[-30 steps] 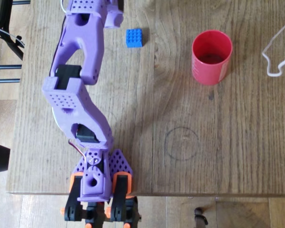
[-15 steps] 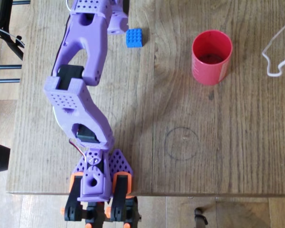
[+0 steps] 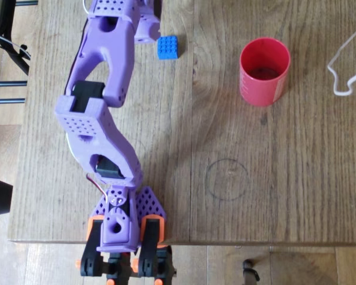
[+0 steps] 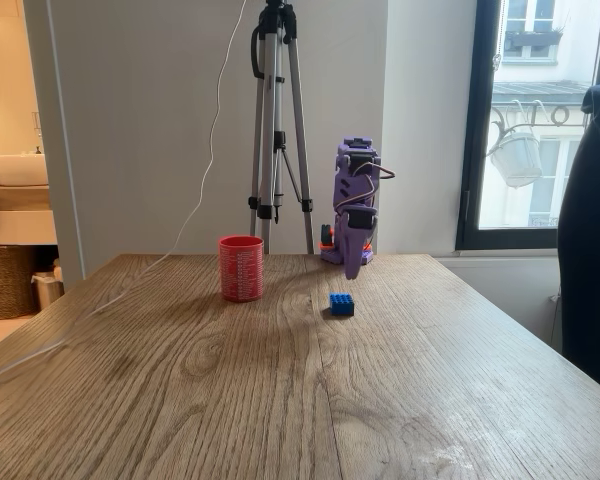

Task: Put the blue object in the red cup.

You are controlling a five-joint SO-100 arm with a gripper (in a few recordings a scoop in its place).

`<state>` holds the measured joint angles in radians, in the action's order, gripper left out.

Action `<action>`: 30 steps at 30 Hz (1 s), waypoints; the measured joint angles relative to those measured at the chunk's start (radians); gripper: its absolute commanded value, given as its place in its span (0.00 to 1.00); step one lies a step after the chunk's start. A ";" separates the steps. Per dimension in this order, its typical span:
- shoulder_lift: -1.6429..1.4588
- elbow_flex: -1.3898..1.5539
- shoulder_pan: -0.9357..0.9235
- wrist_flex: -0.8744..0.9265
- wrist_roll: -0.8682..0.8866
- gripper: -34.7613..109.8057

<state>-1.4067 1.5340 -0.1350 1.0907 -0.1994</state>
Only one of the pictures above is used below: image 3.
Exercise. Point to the blue toy brick block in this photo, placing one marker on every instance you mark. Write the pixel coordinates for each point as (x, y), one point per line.
(168, 47)

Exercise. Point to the purple gripper with servo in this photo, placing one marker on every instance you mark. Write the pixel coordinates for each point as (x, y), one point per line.
(145, 32)

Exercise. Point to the purple robot arm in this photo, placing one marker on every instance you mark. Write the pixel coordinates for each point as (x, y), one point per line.
(112, 59)

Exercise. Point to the red plastic cup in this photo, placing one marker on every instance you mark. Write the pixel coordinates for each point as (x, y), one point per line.
(255, 89)

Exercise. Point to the black metal rung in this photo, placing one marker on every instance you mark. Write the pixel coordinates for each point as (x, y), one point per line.
(6, 83)
(6, 101)

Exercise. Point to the purple perforated robot base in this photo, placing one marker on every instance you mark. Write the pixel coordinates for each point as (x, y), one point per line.
(149, 205)

